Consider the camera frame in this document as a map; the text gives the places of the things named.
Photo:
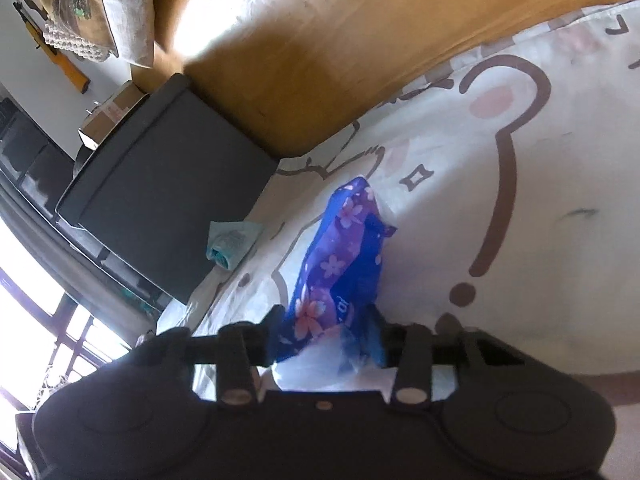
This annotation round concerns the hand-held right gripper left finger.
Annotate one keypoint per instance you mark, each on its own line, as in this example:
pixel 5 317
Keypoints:
pixel 235 350

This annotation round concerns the grey chest box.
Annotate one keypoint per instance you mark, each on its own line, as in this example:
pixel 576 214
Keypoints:
pixel 165 185

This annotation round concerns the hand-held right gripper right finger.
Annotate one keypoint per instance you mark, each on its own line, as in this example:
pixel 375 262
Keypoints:
pixel 376 347

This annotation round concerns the patterned pillow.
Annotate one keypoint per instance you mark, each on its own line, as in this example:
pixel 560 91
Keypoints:
pixel 100 5

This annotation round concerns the wooden wall rack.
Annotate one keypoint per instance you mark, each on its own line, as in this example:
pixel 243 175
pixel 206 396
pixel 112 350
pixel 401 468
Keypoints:
pixel 55 57

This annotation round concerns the cardboard box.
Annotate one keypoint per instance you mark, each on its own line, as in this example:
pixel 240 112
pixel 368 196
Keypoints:
pixel 107 115

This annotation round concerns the teal tissue packet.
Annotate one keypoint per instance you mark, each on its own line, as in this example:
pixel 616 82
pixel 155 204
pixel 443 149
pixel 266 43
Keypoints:
pixel 230 242

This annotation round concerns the blue floral packet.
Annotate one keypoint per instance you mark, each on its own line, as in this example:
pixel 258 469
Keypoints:
pixel 335 260

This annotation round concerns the black shelf unit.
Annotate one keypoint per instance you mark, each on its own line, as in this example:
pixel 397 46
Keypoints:
pixel 30 155

